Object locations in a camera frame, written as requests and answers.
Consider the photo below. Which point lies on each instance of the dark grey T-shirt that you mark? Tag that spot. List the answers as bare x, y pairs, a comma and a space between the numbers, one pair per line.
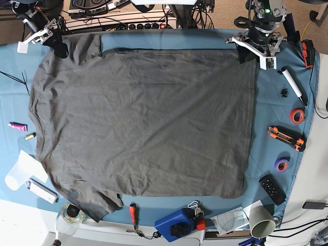
142, 123

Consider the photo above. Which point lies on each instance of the black power adapter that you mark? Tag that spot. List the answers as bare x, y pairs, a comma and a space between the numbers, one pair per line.
314, 205

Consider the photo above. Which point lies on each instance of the black remote control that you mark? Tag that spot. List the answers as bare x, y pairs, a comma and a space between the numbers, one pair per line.
273, 189

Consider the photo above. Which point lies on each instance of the white rectangular device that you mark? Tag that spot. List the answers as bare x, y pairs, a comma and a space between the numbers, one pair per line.
42, 191

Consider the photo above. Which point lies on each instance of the blue table cloth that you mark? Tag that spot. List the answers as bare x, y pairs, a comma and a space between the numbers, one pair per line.
270, 107

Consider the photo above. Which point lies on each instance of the printed paper sheet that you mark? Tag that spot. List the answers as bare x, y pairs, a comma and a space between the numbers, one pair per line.
234, 219

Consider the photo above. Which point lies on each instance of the blue black clamp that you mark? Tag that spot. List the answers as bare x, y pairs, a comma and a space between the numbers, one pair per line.
293, 36

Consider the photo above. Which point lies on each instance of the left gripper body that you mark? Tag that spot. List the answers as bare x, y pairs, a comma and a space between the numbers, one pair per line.
263, 43

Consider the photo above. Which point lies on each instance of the small black plastic clip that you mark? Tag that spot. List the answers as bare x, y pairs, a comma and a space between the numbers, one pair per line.
284, 93

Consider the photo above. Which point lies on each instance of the red handled screwdriver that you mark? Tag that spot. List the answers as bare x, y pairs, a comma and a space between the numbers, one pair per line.
133, 209

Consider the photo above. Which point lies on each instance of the red tape roll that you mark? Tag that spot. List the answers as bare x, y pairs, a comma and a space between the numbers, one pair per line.
297, 116

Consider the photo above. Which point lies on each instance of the black power strip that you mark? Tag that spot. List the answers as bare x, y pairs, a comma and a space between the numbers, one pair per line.
141, 26

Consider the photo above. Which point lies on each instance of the purple tape roll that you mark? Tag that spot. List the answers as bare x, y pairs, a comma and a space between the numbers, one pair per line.
281, 164

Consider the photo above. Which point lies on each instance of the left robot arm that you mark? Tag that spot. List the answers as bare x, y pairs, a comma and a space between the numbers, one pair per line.
266, 15

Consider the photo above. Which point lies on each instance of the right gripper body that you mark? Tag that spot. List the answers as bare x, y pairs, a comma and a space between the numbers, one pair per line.
49, 35

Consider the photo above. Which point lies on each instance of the small red cube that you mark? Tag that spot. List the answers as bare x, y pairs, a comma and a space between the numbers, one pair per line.
200, 225

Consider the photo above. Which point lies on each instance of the black cable tie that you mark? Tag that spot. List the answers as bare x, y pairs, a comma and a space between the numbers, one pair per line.
21, 81

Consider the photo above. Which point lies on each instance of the orange black clamp tool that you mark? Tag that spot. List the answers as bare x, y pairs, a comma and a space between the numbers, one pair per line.
308, 53

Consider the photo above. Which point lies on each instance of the white paper sheet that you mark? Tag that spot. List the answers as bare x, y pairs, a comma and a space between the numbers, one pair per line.
25, 167

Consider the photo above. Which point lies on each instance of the pink tube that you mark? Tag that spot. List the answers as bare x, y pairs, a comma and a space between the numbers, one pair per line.
18, 126

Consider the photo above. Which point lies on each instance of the orange black utility knife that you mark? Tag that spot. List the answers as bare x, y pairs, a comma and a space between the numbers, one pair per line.
294, 139

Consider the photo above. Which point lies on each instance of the clear glass jar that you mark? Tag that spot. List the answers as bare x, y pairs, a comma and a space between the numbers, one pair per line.
68, 220

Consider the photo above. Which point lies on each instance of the blue box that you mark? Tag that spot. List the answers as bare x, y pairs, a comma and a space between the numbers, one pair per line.
176, 225

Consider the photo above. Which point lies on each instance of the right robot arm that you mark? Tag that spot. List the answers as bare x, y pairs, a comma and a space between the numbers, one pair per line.
28, 9

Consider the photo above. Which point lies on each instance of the grey paper cup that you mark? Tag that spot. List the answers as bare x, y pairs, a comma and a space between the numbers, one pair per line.
261, 222

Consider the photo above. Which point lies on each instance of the silver carabiner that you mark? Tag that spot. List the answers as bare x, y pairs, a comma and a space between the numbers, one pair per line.
194, 204

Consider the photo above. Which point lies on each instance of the white marker pen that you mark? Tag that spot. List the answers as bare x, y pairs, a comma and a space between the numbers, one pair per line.
285, 72

